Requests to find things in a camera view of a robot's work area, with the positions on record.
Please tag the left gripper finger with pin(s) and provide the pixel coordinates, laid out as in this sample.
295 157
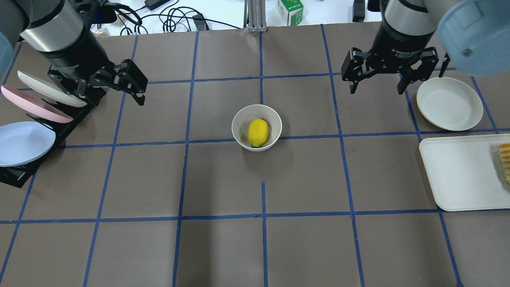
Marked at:
134 84
79 93

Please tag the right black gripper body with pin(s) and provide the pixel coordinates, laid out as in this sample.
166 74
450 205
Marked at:
400 43

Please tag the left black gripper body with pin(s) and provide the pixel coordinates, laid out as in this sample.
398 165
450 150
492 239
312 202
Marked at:
81 55

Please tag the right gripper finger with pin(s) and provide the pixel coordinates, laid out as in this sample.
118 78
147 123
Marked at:
353 78
409 75

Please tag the cream ceramic bowl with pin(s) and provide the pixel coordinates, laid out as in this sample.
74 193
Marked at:
242 119

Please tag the yellow lemon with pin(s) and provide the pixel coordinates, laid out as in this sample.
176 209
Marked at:
258 132

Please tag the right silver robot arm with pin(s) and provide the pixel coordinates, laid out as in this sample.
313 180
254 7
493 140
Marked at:
473 33

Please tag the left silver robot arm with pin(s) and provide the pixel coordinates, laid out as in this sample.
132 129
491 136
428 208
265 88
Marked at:
46 25

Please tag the white round plate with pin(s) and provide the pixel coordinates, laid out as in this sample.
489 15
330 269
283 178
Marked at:
449 104

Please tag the cream plate in rack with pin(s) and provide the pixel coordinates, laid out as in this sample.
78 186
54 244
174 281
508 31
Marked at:
50 90

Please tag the black power adapter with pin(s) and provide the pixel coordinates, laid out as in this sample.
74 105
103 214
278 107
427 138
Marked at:
358 10

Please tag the pink plate in rack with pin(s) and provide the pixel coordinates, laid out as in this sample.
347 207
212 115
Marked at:
34 105

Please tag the light blue plate in rack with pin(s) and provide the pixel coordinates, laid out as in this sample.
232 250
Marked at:
24 142

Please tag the green white small box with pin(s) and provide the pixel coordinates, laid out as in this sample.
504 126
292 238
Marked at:
291 11

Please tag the white rectangular tray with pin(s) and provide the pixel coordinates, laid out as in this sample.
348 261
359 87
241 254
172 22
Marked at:
465 172

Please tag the black dish rack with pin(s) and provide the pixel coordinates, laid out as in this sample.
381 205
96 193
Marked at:
17 176

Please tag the aluminium frame post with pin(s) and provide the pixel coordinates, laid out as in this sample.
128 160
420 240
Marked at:
255 16

